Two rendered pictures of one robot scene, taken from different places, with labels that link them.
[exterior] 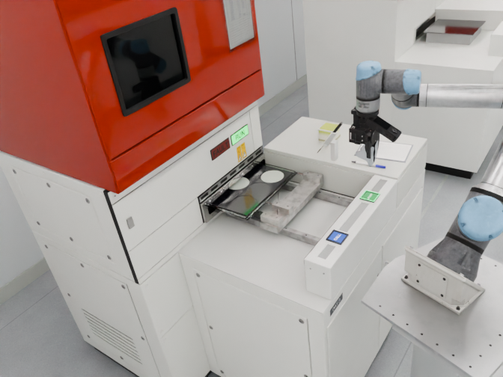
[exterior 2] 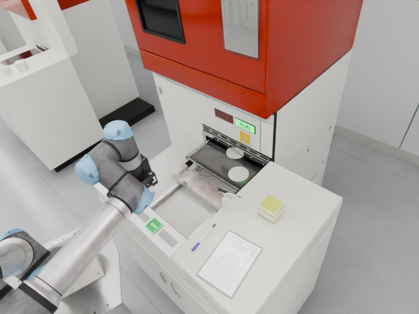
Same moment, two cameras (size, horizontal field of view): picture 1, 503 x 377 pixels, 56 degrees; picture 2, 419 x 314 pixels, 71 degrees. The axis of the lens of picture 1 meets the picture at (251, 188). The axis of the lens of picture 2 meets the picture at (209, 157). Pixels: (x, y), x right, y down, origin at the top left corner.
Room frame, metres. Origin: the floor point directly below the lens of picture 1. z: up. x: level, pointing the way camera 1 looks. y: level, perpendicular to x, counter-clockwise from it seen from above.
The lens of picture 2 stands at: (1.77, -1.05, 1.94)
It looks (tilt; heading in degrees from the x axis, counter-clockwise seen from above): 44 degrees down; 100
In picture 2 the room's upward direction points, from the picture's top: 9 degrees counter-clockwise
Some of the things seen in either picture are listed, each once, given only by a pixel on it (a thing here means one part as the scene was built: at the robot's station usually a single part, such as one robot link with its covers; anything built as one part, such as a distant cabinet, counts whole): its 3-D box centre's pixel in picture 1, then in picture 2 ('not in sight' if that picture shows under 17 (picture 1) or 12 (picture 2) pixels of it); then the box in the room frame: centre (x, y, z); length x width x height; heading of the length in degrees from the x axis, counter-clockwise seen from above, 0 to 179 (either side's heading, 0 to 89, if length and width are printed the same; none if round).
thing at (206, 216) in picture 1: (236, 185); (233, 151); (1.70, 0.06, 0.89); 0.44 x 0.02 x 0.10; 140
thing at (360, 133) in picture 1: (365, 126); (138, 174); (1.40, -0.41, 1.25); 0.09 x 0.08 x 0.12; 50
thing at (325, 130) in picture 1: (329, 133); (270, 209); (1.85, -0.38, 1.00); 0.07 x 0.07 x 0.07; 51
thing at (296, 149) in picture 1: (343, 156); (260, 236); (1.81, -0.43, 0.89); 0.62 x 0.35 x 0.14; 50
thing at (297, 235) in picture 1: (276, 228); (184, 180); (1.45, -0.08, 0.84); 0.50 x 0.02 x 0.03; 50
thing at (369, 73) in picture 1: (369, 80); (120, 141); (1.40, -0.42, 1.40); 0.09 x 0.08 x 0.11; 65
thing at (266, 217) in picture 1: (271, 218); (180, 170); (1.43, -0.06, 0.89); 0.08 x 0.03 x 0.03; 50
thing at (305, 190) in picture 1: (293, 203); (202, 189); (1.56, -0.16, 0.87); 0.36 x 0.08 x 0.03; 140
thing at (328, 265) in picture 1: (355, 231); (140, 218); (1.29, -0.34, 0.89); 0.55 x 0.09 x 0.14; 140
